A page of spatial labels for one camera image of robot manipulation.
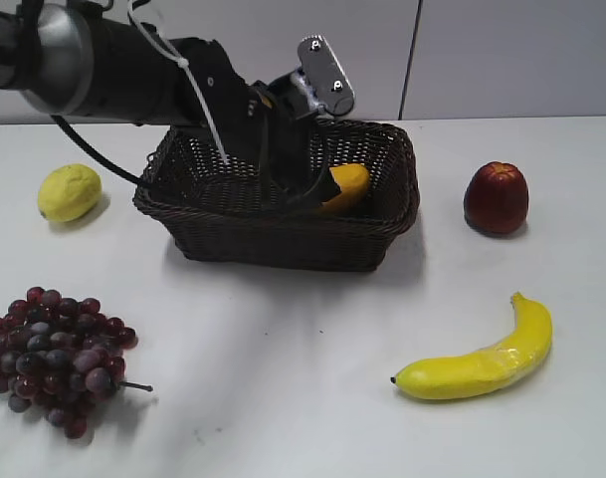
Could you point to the purple grape bunch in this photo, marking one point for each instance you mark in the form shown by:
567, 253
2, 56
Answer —
63, 357

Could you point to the yellow orange mango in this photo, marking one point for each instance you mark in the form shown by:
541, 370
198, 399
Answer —
347, 186

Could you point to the yellow banana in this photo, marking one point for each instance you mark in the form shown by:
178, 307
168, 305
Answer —
488, 369

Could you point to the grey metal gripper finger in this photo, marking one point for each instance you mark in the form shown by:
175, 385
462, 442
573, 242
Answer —
323, 77

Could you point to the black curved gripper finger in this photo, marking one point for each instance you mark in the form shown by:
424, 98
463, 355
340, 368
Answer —
288, 184

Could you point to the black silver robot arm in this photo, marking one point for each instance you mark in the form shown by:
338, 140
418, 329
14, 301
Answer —
72, 61

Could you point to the yellow lemon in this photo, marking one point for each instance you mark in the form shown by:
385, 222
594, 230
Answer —
68, 193

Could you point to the dark wicker basket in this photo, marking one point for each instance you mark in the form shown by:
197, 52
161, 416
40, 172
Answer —
218, 213

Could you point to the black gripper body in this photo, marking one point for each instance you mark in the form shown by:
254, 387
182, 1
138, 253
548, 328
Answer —
240, 110

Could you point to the red apple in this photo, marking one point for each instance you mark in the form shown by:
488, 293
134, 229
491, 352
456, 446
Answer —
496, 200

